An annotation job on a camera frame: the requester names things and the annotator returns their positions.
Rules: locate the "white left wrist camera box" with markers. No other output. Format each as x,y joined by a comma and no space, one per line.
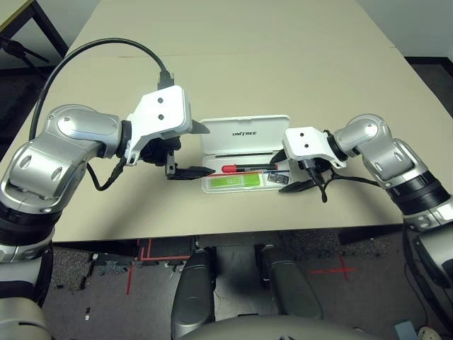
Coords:
163,110

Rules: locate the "black tripod stand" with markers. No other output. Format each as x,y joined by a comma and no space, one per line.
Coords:
21,51

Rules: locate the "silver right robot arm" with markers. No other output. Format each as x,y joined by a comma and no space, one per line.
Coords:
385,152

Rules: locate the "red black whiteboard marker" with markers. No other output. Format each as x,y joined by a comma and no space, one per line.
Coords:
247,168

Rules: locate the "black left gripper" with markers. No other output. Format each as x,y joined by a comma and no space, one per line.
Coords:
159,150

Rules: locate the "small blue grey box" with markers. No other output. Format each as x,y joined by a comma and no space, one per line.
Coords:
403,329

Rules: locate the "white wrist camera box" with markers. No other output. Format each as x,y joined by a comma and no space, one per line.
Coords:
308,141
163,110

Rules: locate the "small white floor scrap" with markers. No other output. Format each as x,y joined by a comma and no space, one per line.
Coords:
88,313

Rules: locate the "side table with black frame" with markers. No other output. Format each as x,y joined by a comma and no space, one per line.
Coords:
53,32

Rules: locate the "dark grey right robot leg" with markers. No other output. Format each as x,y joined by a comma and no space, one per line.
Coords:
293,287

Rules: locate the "white shoe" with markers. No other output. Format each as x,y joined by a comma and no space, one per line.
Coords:
428,333

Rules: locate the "grey robot torso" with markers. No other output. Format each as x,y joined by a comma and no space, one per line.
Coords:
276,329

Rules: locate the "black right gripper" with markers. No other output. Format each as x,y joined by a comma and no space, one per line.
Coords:
315,170

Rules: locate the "white plastic pencil case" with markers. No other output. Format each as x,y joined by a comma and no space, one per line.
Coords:
247,132

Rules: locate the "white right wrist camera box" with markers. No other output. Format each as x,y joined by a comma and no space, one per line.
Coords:
308,141

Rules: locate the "green highlighter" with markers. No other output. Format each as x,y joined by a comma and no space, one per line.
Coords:
233,181

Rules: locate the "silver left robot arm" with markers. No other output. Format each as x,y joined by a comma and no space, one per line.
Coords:
60,141

